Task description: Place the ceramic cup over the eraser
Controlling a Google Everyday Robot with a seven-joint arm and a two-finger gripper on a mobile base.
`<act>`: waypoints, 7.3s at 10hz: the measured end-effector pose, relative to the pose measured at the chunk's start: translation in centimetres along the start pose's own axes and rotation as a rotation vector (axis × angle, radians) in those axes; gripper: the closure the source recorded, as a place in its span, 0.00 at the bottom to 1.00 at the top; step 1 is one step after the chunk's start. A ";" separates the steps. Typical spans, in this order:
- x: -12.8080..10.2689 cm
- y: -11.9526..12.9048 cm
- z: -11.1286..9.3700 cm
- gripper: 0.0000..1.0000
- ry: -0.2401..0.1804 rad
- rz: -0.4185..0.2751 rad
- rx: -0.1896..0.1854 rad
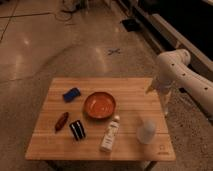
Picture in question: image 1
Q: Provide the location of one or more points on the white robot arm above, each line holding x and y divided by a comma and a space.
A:
173, 67

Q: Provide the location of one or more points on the wooden folding table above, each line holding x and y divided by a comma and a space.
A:
133, 105

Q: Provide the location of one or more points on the brown oblong object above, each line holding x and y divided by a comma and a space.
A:
61, 121

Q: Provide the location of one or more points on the white plastic bottle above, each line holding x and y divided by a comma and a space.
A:
110, 134

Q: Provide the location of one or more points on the blue rectangular block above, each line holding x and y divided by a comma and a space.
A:
71, 94

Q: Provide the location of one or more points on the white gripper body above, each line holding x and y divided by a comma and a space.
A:
163, 91

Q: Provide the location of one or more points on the orange ceramic bowl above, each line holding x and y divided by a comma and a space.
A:
99, 105

